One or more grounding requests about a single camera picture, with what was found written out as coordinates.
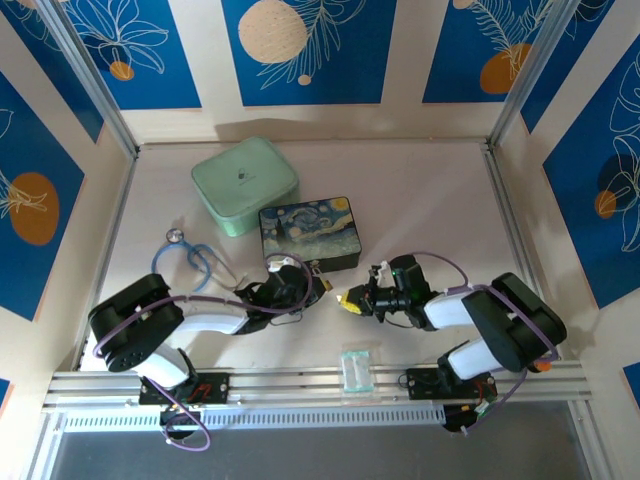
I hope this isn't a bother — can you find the starry night print box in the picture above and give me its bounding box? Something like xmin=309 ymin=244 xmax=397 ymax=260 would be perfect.
xmin=257 ymin=195 xmax=367 ymax=275

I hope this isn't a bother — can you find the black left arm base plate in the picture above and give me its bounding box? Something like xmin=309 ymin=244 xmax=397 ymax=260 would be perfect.
xmin=138 ymin=371 xmax=232 ymax=407

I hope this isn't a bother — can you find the blue floral wall panel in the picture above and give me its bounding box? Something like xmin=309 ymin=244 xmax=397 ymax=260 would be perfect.
xmin=221 ymin=0 xmax=398 ymax=107
xmin=63 ymin=0 xmax=203 ymax=111
xmin=422 ymin=0 xmax=616 ymax=105

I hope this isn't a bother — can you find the white slotted cable duct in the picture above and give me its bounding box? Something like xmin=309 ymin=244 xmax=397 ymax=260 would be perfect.
xmin=62 ymin=405 xmax=446 ymax=434

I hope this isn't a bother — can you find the aluminium table edge rail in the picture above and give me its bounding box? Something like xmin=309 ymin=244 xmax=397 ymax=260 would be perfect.
xmin=74 ymin=149 xmax=140 ymax=371
xmin=481 ymin=144 xmax=564 ymax=361

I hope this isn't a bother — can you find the clear plastic packet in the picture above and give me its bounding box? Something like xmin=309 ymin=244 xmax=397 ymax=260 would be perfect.
xmin=339 ymin=349 xmax=374 ymax=394

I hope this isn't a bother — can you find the brass padlock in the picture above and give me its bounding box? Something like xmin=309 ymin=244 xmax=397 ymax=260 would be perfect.
xmin=313 ymin=266 xmax=336 ymax=293

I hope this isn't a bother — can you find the aluminium mounting rail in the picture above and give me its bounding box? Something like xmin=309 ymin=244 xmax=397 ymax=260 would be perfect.
xmin=42 ymin=360 xmax=594 ymax=412

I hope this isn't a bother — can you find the blue stethoscope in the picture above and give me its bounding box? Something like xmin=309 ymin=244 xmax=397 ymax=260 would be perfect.
xmin=151 ymin=227 xmax=251 ymax=297

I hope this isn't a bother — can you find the mint green zip case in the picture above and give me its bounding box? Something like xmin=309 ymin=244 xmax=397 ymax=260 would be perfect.
xmin=190 ymin=136 xmax=301 ymax=238

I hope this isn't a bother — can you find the aluminium frame post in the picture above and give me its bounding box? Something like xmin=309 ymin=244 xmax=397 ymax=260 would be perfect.
xmin=487 ymin=0 xmax=576 ymax=152
xmin=37 ymin=0 xmax=140 ymax=159

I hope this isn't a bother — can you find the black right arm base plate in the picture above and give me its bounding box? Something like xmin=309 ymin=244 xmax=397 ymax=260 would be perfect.
xmin=405 ymin=367 xmax=499 ymax=401

